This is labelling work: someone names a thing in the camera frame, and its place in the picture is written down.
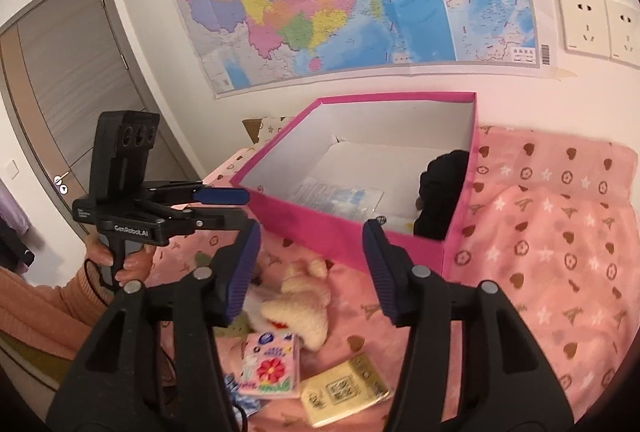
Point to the orange sleeve forearm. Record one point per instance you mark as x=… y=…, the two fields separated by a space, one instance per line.
x=53 y=319

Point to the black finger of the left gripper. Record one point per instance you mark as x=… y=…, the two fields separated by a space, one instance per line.
x=224 y=219

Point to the clear plastic bag in box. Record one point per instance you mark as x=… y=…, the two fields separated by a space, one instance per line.
x=352 y=203

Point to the person's left hand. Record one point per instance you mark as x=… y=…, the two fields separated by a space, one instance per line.
x=136 y=266

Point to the green plush toy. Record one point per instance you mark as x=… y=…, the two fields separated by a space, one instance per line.
x=239 y=327

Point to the cream plush toy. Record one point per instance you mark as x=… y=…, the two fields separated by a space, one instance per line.
x=301 y=306

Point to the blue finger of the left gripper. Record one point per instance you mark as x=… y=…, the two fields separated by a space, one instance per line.
x=221 y=196

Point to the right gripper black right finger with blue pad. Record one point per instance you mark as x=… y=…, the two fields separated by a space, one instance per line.
x=507 y=384

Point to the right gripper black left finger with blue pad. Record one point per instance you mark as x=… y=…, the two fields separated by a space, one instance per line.
x=114 y=382

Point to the white wall socket left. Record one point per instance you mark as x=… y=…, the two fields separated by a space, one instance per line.
x=585 y=27

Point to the pink flower tissue pack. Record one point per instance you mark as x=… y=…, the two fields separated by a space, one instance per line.
x=270 y=366

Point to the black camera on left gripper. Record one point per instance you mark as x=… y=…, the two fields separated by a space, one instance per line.
x=120 y=153

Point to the grey wooden door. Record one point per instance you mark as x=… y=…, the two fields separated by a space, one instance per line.
x=63 y=63

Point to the black soft cloth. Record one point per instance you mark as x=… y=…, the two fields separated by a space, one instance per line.
x=439 y=192

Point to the pink cardboard box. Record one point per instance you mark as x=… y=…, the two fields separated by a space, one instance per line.
x=378 y=141

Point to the silver door handle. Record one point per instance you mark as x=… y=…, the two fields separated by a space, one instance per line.
x=59 y=183

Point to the pink patterned blanket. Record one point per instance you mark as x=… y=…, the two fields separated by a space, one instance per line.
x=549 y=220

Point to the white wall socket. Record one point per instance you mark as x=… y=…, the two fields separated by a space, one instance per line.
x=623 y=24
x=585 y=27

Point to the white wall socket right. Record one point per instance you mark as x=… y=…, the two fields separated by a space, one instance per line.
x=623 y=24

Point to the yellow tissue pack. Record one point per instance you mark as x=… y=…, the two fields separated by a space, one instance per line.
x=342 y=391

